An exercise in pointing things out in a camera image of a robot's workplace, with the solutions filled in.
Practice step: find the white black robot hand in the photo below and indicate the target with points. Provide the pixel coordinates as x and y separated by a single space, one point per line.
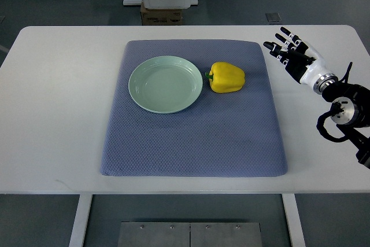
301 61

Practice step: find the yellow bell pepper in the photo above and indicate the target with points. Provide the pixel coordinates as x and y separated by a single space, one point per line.
225 78

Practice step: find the left white table leg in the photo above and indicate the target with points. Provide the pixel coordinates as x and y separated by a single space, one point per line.
81 220

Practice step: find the white table leg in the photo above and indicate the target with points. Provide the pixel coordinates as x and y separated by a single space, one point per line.
293 220
81 220

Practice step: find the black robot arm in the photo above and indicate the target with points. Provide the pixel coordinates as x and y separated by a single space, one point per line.
349 111

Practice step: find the metal base plate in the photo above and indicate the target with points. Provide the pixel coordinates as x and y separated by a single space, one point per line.
189 234

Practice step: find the light green plate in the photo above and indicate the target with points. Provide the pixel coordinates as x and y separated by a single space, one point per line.
165 84

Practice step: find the right white table leg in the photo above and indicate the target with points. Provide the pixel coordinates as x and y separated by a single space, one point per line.
293 220

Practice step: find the cardboard box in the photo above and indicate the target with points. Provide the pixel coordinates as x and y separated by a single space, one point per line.
161 16

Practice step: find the grey floor plate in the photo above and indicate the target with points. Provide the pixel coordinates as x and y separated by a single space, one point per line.
273 17

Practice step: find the blue quilted mat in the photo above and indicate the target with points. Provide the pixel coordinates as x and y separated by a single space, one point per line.
220 135

